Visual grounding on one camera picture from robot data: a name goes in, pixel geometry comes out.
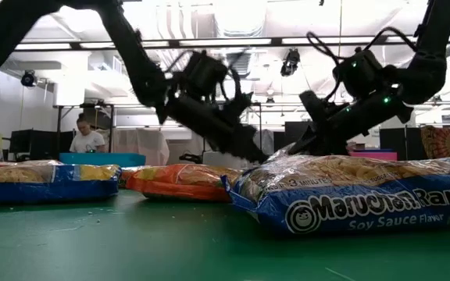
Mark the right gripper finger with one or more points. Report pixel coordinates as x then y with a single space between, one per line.
313 105

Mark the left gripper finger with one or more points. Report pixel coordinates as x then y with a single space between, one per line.
244 144

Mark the orange Maruchan ramen pack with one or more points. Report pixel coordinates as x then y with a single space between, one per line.
182 183
131 170
26 163

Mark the blue Maruchan ramen pack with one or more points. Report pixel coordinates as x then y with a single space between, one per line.
346 203
45 187

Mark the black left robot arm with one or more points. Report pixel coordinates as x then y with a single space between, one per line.
131 47

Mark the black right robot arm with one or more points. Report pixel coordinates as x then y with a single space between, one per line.
440 39

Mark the black computer monitor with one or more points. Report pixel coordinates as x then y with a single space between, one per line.
293 130

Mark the white plant pot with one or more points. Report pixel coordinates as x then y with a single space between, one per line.
213 160

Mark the red plastic bin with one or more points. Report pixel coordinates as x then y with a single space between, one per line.
373 156

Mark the black partition panel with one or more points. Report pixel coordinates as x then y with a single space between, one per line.
398 142

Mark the small black desk device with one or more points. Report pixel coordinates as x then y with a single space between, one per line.
190 158

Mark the white cloth cover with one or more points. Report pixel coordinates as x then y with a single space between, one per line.
143 146

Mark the orange patterned cloth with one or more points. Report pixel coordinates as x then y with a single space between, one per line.
440 142

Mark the long ceiling light bar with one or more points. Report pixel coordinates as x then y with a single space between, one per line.
225 41

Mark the blue plastic bin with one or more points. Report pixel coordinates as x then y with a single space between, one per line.
100 159

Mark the person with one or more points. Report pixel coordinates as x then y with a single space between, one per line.
87 142

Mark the black metal rack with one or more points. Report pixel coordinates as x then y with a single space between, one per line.
58 129

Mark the green table mat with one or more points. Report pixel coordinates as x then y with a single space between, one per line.
131 242

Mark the row of black monitors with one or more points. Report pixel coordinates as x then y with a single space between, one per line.
33 144

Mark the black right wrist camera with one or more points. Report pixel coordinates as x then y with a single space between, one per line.
359 76

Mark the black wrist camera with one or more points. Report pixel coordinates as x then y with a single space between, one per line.
203 74
359 76

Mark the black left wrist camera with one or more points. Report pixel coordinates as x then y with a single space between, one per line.
203 74

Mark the black ceiling camera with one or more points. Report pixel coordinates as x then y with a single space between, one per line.
290 62
28 79

